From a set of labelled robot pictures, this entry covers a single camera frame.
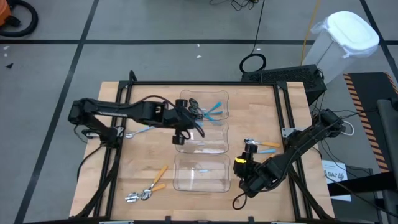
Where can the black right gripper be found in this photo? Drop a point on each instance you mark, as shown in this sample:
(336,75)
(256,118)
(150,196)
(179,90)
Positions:
(252,174)

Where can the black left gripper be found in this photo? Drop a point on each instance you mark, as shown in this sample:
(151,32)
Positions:
(182,118)

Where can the clear plastic bin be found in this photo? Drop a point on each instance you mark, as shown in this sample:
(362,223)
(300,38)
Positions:
(202,182)
(214,95)
(214,137)

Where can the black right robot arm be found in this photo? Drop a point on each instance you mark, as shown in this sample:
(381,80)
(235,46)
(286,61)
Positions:
(304,140)

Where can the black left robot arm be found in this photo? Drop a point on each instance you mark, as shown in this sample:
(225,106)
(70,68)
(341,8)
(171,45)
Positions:
(124,110)

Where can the white paper sign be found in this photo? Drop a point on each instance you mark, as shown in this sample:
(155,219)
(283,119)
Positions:
(335,168)

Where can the black perforated computer case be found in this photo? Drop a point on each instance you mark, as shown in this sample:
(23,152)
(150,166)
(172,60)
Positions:
(286,74)

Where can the black metal beam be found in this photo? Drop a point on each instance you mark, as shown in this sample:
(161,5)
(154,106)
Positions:
(357,188)

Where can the black mat with striped edge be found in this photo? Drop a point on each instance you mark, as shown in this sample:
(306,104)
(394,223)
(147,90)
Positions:
(367,93)

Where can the translucent trash can white lid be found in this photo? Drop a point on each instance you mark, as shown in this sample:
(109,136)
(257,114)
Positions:
(351,31)

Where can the black floor scrap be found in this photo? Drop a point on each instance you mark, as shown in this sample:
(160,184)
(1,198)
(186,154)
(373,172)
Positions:
(10,66)

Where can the black table frame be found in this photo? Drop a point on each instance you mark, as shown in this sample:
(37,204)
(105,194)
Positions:
(202,83)

